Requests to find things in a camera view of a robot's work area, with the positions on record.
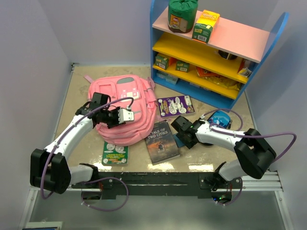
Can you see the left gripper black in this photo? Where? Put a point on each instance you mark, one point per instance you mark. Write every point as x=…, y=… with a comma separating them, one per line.
x=116, y=123

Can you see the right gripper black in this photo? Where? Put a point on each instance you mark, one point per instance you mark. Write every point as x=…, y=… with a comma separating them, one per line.
x=188, y=145

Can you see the blue leather wallet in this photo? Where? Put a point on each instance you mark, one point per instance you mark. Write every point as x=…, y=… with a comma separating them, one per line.
x=179, y=143

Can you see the Tale of Two Cities book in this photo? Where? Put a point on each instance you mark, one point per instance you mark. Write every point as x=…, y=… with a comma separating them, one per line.
x=161, y=144

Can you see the pink student backpack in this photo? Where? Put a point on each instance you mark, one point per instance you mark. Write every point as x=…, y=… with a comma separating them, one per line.
x=138, y=95

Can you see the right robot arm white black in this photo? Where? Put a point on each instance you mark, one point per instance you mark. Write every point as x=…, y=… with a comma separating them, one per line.
x=254, y=154

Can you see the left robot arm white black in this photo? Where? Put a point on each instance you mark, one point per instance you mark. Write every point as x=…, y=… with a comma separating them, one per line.
x=49, y=169

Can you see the orange yellow snack bag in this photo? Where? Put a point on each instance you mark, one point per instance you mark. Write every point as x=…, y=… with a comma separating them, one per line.
x=218, y=79

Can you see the purple comic book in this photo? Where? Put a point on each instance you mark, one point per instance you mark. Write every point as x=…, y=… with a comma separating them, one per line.
x=177, y=105

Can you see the green coin book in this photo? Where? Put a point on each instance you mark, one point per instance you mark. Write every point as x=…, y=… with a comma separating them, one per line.
x=113, y=154

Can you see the blue shark pencil case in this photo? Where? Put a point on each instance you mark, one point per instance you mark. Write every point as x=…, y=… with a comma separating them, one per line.
x=220, y=118

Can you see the clear blue plastic boxes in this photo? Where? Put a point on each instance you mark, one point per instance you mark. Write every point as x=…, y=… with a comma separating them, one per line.
x=167, y=77

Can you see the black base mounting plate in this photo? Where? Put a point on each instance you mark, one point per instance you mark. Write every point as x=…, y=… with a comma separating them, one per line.
x=197, y=184

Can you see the green small box right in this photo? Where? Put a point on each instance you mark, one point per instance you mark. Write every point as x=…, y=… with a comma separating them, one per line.
x=182, y=66

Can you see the green small box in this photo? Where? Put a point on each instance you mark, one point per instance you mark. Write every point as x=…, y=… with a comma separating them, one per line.
x=182, y=66
x=162, y=61

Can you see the blue yellow pink shelf unit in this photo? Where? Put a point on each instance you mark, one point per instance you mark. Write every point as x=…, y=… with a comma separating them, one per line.
x=246, y=42

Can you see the green small box left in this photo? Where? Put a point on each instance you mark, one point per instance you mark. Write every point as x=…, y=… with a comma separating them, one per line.
x=162, y=61

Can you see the small packet on shelf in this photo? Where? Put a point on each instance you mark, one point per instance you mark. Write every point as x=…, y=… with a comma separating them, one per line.
x=246, y=68

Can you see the black bowl on shelf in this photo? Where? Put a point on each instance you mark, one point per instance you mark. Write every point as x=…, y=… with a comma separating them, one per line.
x=227, y=56

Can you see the yellow green carton box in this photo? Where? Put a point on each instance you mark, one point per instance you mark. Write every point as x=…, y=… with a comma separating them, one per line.
x=205, y=26

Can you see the green wrapped jar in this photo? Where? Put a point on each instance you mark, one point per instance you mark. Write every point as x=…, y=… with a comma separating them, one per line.
x=181, y=15

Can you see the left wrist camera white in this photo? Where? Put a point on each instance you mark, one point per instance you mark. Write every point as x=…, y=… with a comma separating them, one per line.
x=125, y=115

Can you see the aluminium frame rail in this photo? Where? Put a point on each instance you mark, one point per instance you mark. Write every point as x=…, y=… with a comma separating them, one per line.
x=259, y=184

